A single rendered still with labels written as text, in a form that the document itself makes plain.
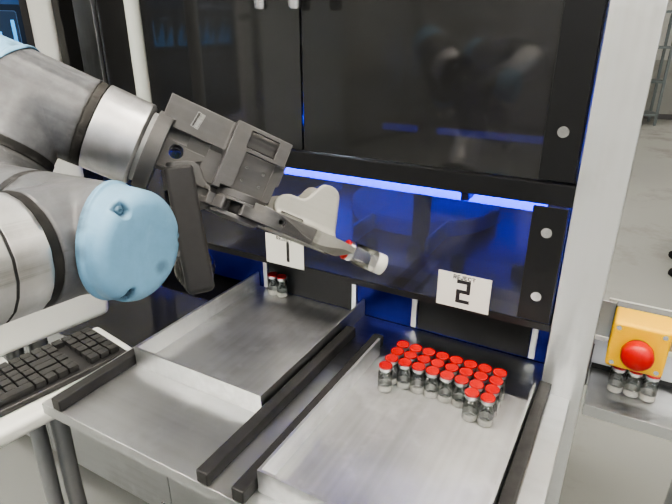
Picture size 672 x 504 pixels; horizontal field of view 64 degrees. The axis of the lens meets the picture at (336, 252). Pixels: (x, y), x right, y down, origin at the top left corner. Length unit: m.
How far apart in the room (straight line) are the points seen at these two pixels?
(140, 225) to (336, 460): 0.49
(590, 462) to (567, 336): 1.36
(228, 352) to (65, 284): 0.64
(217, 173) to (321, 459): 0.43
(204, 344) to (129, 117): 0.60
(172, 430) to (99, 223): 0.53
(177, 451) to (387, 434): 0.29
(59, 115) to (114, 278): 0.18
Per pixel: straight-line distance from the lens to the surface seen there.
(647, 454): 2.32
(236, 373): 0.92
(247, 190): 0.49
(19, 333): 1.26
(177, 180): 0.48
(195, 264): 0.49
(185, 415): 0.85
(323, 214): 0.50
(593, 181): 0.78
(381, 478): 0.74
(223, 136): 0.50
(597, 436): 2.32
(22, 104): 0.48
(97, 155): 0.48
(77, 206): 0.36
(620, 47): 0.76
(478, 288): 0.86
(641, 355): 0.83
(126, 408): 0.89
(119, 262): 0.35
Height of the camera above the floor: 1.41
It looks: 23 degrees down
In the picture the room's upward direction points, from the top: straight up
